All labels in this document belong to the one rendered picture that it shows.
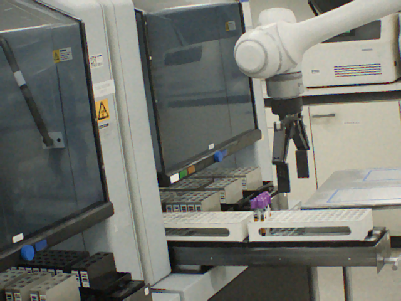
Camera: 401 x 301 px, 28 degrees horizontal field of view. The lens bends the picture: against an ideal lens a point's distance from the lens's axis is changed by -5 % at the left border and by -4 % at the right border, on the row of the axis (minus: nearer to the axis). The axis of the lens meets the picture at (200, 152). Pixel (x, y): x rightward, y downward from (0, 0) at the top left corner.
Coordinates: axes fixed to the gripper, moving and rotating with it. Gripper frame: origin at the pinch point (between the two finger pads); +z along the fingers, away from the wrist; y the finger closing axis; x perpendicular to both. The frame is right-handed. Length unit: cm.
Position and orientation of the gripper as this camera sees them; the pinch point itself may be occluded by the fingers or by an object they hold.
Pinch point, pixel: (294, 180)
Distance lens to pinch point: 198.1
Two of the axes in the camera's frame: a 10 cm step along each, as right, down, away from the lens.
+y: 4.4, -2.1, 8.7
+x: -8.9, 0.2, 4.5
